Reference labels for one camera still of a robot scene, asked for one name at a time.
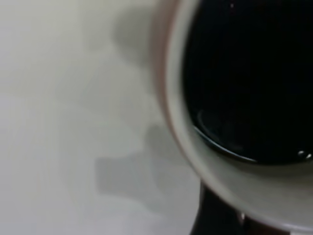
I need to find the red ceramic mug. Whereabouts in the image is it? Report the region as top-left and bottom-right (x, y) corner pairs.
(150, 0), (313, 235)

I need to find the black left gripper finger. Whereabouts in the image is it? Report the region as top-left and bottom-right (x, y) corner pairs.
(190, 180), (282, 235)

